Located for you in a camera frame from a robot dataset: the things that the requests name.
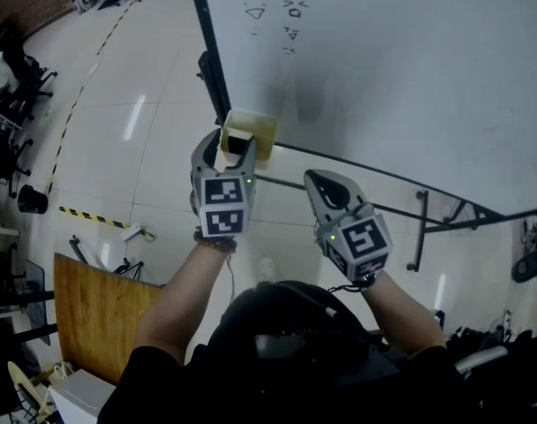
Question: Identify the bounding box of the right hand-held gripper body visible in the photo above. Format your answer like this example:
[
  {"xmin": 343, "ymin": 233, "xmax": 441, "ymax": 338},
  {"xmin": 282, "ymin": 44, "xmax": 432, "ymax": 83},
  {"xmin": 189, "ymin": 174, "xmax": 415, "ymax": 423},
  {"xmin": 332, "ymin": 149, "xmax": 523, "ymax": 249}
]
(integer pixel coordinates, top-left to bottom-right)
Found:
[{"xmin": 314, "ymin": 201, "xmax": 394, "ymax": 284}]

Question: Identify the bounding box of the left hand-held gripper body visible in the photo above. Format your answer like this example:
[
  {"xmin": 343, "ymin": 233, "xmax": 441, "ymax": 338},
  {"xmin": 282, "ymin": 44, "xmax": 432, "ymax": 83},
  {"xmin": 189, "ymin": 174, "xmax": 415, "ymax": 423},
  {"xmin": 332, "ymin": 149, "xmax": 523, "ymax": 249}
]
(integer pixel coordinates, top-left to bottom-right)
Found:
[{"xmin": 187, "ymin": 167, "xmax": 258, "ymax": 239}]

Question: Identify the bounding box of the person's left forearm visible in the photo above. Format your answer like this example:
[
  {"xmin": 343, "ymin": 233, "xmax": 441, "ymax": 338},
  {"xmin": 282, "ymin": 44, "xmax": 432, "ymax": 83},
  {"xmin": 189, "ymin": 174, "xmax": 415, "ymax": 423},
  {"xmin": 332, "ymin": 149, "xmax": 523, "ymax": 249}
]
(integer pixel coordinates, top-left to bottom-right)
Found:
[{"xmin": 135, "ymin": 238, "xmax": 238, "ymax": 364}]

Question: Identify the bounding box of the person's right forearm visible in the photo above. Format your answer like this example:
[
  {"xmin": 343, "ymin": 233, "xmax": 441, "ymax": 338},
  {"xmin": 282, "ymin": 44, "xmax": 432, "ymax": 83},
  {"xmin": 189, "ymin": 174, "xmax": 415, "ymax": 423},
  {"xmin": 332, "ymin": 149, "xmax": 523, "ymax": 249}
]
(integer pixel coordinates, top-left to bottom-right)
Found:
[{"xmin": 363, "ymin": 269, "xmax": 449, "ymax": 357}]

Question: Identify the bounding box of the whiteboard on black stand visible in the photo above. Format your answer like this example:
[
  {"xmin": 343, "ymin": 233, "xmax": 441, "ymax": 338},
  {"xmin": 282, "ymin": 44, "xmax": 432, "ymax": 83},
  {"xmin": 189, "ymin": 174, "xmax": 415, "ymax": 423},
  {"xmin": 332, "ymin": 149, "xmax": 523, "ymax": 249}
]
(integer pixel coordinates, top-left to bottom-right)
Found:
[{"xmin": 186, "ymin": 0, "xmax": 537, "ymax": 273}]

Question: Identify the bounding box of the white box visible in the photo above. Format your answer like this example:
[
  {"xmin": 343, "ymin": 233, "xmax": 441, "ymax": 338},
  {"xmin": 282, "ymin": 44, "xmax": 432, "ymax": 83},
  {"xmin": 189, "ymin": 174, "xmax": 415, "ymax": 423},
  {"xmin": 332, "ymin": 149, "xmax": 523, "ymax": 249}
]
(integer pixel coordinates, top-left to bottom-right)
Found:
[{"xmin": 49, "ymin": 367, "xmax": 117, "ymax": 424}]

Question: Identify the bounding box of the person's white shoe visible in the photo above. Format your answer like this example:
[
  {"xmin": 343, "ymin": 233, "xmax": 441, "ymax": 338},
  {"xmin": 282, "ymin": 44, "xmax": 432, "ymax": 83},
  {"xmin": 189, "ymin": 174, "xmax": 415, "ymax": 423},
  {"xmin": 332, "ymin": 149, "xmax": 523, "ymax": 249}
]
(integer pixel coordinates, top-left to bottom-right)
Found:
[{"xmin": 257, "ymin": 256, "xmax": 277, "ymax": 284}]

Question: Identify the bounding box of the white power strip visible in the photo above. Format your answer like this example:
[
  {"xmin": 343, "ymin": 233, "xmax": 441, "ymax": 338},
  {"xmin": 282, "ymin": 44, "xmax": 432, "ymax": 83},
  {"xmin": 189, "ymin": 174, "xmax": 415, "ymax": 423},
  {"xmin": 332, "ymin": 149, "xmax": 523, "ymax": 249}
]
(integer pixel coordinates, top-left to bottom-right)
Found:
[{"xmin": 120, "ymin": 222, "xmax": 144, "ymax": 242}]

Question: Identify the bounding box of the short yellow black tape strip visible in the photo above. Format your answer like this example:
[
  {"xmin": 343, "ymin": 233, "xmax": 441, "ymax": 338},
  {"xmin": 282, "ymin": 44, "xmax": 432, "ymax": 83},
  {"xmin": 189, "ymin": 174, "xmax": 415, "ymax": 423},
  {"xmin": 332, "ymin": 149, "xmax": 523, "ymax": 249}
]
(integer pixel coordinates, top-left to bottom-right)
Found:
[{"xmin": 58, "ymin": 205, "xmax": 132, "ymax": 231}]

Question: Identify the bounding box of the long yellow black tape line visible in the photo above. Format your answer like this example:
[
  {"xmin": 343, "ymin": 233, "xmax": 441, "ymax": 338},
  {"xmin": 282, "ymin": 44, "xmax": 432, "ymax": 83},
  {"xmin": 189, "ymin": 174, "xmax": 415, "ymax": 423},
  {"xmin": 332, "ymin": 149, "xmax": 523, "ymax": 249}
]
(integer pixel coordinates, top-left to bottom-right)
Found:
[{"xmin": 47, "ymin": 0, "xmax": 148, "ymax": 193}]

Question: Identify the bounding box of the wooden table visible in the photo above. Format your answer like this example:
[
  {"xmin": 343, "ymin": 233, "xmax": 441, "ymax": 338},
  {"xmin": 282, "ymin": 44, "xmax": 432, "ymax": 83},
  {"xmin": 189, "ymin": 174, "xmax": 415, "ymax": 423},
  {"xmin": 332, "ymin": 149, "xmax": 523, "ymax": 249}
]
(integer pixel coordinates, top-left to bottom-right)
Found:
[{"xmin": 52, "ymin": 253, "xmax": 163, "ymax": 386}]

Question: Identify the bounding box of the black round device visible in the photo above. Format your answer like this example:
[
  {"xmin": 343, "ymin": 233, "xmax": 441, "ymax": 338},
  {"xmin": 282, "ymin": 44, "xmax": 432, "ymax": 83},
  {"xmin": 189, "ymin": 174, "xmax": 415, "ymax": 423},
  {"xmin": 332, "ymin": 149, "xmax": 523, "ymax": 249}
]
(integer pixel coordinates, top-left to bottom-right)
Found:
[{"xmin": 511, "ymin": 247, "xmax": 537, "ymax": 284}]

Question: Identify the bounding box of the silver metal tube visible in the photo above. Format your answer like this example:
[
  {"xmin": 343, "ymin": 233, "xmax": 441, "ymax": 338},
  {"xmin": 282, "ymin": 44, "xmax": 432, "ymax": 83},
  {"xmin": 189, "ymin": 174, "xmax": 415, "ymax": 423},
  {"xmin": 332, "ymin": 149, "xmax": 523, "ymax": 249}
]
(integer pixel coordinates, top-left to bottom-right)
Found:
[{"xmin": 456, "ymin": 345, "xmax": 508, "ymax": 375}]

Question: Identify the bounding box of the black trash bin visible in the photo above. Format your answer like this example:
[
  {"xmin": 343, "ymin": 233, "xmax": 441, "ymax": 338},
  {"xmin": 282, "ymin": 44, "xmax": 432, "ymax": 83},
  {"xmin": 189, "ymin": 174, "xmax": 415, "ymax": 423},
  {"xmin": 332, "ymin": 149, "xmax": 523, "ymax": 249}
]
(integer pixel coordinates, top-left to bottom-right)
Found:
[{"xmin": 17, "ymin": 184, "xmax": 49, "ymax": 215}]

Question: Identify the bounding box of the person's black shirt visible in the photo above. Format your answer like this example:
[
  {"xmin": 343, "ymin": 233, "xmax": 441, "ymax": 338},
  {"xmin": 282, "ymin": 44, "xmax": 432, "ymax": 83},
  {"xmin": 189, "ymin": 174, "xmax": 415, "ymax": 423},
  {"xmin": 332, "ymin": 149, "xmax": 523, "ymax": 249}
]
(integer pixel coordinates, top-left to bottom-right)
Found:
[{"xmin": 98, "ymin": 344, "xmax": 537, "ymax": 424}]

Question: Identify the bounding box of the black monitor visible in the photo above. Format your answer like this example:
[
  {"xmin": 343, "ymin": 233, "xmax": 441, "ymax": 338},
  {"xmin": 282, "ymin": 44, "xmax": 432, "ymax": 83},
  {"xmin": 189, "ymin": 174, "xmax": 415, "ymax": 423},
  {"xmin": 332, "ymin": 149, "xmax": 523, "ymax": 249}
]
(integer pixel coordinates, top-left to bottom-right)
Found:
[{"xmin": 23, "ymin": 258, "xmax": 49, "ymax": 346}]

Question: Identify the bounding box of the cream plastic chair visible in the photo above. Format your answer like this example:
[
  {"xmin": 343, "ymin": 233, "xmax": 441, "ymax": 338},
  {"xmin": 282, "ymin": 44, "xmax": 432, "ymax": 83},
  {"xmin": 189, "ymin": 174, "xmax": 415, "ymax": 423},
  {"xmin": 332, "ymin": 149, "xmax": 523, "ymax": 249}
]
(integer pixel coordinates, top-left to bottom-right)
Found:
[{"xmin": 7, "ymin": 360, "xmax": 51, "ymax": 419}]

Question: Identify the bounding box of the brown bead bracelet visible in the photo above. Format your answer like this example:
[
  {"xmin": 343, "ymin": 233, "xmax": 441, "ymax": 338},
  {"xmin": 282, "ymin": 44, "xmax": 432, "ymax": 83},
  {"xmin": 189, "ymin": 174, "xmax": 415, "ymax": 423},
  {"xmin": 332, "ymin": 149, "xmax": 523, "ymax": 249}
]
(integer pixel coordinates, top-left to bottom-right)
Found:
[{"xmin": 193, "ymin": 230, "xmax": 238, "ymax": 254}]

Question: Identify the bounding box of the black wrist strap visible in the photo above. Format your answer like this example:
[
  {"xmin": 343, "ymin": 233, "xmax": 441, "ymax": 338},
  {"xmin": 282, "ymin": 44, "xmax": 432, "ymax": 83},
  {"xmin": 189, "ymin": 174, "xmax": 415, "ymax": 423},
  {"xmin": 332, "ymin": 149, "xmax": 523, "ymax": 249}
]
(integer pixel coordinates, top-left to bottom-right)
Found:
[{"xmin": 328, "ymin": 274, "xmax": 380, "ymax": 293}]

